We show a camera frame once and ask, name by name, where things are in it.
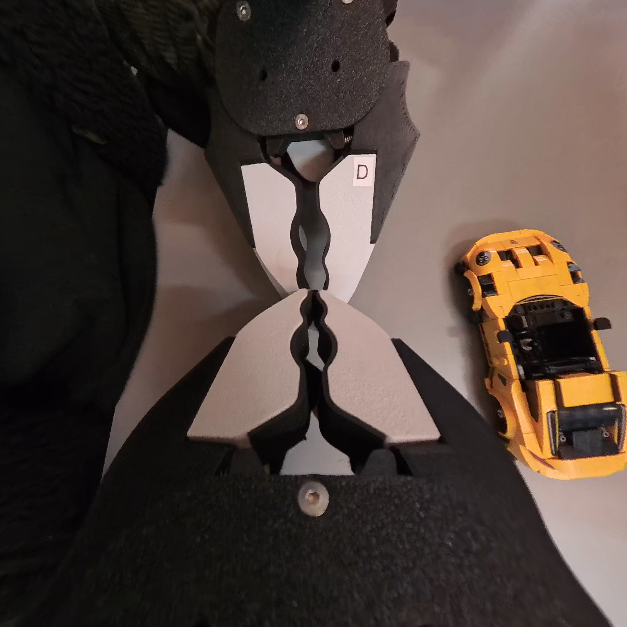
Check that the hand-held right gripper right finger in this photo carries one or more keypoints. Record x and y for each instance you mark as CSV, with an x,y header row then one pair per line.
x,y
377,382

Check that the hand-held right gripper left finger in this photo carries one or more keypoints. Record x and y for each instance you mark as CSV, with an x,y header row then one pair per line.
x,y
250,382

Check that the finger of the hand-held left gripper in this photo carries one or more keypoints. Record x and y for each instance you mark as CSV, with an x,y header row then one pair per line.
x,y
267,220
350,220

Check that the yellow lego car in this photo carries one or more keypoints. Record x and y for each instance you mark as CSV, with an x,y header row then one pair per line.
x,y
534,284

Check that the person's dark clothing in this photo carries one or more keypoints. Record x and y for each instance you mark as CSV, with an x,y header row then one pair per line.
x,y
63,245

